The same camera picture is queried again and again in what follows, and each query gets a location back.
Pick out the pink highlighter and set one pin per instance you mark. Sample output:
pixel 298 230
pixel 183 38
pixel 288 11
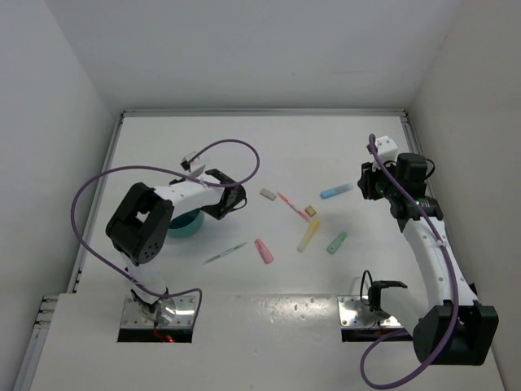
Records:
pixel 263 251

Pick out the red pen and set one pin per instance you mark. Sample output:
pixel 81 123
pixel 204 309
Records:
pixel 293 207

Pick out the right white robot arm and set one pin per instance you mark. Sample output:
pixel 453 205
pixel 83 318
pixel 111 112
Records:
pixel 453 316

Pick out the green highlighter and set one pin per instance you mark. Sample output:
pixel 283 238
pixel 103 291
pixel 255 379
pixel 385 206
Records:
pixel 336 243

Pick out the green pen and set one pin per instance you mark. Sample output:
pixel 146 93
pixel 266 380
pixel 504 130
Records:
pixel 226 252

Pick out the teal round organizer container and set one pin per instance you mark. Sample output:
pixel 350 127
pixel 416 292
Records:
pixel 186 225

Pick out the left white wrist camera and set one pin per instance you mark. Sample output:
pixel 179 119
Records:
pixel 193 164

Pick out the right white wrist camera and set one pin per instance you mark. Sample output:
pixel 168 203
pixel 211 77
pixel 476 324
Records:
pixel 386 148

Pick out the metal base plate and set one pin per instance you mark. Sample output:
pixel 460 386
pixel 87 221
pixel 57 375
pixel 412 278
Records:
pixel 354 315
pixel 176 313

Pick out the yellow highlighter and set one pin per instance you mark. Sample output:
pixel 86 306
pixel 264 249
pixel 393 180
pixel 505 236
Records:
pixel 308 235

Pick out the aluminium table frame rail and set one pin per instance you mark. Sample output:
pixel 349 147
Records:
pixel 260 327

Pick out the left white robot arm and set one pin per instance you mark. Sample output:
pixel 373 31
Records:
pixel 139 226

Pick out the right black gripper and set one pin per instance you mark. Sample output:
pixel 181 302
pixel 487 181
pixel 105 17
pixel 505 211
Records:
pixel 365 182

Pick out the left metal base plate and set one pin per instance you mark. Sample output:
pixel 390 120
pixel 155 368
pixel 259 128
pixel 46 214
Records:
pixel 176 313

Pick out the blue highlighter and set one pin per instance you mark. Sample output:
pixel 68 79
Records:
pixel 335 191

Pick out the grey white eraser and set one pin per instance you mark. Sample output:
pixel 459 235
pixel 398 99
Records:
pixel 268 194

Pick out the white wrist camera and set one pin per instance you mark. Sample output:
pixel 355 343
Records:
pixel 386 148
pixel 193 164

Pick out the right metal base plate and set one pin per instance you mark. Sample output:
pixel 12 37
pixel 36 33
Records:
pixel 354 315

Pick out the small brown eraser block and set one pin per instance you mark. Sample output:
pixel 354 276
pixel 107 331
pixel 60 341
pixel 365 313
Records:
pixel 310 210

